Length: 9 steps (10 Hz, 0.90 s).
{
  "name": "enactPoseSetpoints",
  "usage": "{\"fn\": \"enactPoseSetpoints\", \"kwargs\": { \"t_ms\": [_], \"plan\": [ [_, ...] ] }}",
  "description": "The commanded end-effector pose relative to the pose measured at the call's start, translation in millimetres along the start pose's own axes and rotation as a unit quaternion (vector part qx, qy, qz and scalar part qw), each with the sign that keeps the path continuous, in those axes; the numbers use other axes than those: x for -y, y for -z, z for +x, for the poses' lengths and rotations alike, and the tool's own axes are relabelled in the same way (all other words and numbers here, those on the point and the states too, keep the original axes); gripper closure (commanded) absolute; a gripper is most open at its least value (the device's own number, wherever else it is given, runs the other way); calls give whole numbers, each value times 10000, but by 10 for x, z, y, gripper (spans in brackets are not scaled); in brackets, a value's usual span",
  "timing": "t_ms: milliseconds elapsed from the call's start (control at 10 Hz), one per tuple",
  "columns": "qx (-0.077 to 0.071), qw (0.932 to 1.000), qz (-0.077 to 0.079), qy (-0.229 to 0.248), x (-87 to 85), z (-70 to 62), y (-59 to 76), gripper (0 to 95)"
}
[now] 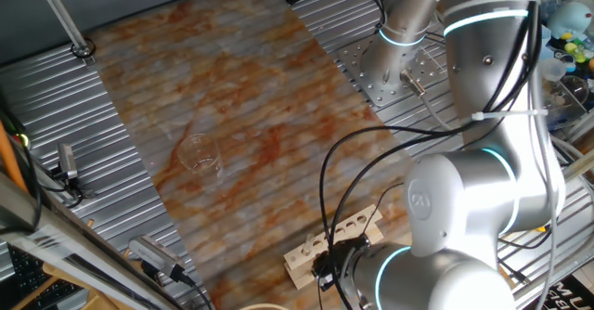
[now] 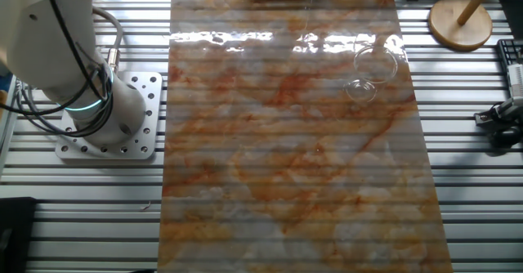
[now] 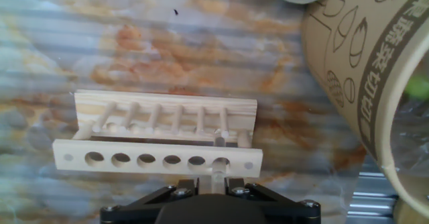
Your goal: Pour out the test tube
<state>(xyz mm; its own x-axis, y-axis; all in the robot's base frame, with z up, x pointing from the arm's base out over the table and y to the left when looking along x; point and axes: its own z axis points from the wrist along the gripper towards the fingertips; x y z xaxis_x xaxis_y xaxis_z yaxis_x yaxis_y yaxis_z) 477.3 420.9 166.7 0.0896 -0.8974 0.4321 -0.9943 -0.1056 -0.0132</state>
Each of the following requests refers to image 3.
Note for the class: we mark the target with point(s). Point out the printed beige paper bucket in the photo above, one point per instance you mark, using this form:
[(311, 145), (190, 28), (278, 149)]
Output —
[(368, 66)]

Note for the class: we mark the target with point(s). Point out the clear glass test tube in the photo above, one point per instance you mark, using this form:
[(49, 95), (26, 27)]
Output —
[(212, 183)]

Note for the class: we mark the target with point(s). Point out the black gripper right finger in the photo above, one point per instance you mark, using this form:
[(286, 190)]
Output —
[(291, 214)]

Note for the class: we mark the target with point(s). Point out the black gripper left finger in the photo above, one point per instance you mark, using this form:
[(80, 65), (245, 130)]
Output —
[(134, 214)]

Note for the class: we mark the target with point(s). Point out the wooden test tube rack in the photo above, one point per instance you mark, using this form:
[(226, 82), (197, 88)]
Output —
[(134, 147)]

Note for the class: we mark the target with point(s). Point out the orange marble pattern mat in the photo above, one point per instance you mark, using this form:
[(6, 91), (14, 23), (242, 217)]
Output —
[(151, 49)]

